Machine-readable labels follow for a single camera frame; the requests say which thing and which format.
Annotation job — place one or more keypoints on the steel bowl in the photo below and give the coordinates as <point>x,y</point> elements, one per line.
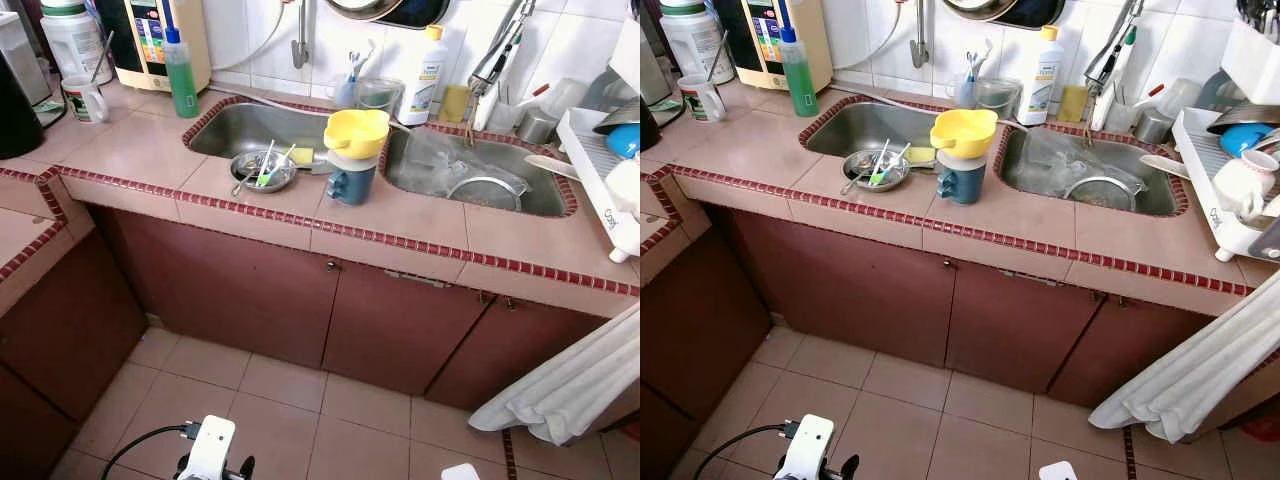
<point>245,165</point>
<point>858,165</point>

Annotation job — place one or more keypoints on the teal plastic cup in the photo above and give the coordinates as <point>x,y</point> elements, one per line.
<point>960,185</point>
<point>350,185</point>

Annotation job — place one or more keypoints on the chrome kitchen faucet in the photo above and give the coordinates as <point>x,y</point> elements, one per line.
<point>1110,55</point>
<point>497,55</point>

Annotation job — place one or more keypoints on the brown cabinet door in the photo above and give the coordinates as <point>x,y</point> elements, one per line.
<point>500,350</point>
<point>400,330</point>
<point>220,290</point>
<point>840,290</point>
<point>1020,330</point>
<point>700,330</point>
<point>60,330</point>
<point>1120,350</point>

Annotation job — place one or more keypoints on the white cloth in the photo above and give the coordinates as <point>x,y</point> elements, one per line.
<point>1190,385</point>
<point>570,390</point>

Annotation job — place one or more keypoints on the bright yellow sponge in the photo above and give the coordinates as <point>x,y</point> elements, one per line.
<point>302,156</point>
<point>920,155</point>

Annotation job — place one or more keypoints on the steel sink basin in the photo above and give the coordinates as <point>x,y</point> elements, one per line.
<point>865,128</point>
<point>545,185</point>
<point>250,128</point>
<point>1160,190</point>

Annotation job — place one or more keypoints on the white ceramic cup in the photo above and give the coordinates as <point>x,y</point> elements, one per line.
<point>625,190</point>
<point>1240,185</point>

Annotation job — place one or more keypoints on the white dish rack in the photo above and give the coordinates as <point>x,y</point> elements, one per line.
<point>1200,170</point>
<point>600,200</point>

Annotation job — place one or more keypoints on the steel mesh strainer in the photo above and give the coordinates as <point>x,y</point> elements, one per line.
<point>1100,195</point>
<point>485,195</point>

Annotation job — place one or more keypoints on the clear plastic bag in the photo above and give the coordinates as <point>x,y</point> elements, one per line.
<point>1055,160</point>
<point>440,160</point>

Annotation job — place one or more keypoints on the thin white tube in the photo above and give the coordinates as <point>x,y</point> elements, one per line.
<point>890,98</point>
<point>270,97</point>

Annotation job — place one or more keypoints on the green dish soap bottle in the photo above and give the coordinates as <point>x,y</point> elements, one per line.
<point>182,85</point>
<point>800,85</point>

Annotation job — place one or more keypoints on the pale blue toothbrush cup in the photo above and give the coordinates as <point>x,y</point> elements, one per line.
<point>346,93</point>
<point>963,93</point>

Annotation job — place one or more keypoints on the blue bowl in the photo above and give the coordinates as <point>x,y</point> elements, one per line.
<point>1245,140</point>
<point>625,142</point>

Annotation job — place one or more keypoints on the white printed mug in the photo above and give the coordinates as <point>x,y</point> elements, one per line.
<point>700,100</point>
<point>82,102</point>

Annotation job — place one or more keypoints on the clear plastic pail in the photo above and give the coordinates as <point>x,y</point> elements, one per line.
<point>998,98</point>
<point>380,98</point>

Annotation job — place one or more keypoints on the steel pot lid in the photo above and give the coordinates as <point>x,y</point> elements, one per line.
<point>615,115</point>
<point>1245,115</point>

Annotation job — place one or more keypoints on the wooden spatula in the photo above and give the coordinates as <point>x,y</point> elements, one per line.
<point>550,165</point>
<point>1165,166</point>

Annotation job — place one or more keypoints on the mustard yellow sponge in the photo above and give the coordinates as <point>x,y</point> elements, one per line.
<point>455,103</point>
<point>1073,103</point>

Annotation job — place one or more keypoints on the white blue toothbrush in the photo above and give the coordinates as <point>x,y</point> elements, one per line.
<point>360,62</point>
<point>977,62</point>

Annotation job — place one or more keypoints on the white bottle yellow cap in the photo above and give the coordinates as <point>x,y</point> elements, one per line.
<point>422,85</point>
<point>1040,85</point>

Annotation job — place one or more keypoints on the beige water filter appliance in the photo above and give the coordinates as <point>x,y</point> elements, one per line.
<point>130,50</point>
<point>750,50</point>

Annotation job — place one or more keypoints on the long steel spoon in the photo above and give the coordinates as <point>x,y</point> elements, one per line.
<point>102,58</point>

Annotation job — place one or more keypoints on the grey plastic container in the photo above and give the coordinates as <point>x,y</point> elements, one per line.
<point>655,70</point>
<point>20,50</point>

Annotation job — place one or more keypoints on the white jar green lid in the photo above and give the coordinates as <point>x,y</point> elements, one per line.
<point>695,45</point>
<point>72,45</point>

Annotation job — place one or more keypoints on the steel cup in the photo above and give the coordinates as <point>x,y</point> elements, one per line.
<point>1153,128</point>
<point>537,128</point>

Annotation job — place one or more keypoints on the white utensil caddy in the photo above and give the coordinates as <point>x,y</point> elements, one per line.
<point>625,60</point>
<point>1250,65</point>

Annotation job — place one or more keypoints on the steel wok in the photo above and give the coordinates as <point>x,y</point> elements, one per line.
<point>970,8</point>
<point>355,8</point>

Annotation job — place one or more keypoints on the white utensil red tip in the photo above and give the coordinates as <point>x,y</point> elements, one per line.
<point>535,95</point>
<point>1150,95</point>

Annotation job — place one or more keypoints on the black pan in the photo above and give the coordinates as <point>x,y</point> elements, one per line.
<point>1040,12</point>
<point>425,12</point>

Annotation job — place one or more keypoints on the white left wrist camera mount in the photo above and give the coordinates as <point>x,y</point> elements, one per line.
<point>808,440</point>
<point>212,440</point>

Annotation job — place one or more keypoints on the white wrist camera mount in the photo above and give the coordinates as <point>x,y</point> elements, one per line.
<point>808,440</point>
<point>212,440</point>
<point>460,472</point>
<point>1058,472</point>

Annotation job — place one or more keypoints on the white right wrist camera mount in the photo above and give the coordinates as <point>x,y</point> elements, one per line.
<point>460,472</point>
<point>1058,472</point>

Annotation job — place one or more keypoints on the metal wall tap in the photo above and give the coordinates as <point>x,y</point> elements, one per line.
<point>920,45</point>
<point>302,45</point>

